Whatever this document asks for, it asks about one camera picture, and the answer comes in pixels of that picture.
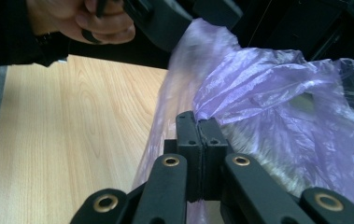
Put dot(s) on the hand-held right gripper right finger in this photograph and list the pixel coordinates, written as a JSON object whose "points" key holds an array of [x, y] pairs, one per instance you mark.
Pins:
{"points": [[213, 140]]}

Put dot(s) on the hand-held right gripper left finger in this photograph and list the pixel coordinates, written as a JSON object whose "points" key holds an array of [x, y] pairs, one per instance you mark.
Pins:
{"points": [[190, 133]]}

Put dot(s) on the purple plastic bag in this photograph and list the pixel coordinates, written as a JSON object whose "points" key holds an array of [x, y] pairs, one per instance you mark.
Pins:
{"points": [[258, 93]]}

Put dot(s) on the green plastic bin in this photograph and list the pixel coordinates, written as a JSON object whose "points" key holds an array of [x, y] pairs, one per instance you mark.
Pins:
{"points": [[302, 104]]}

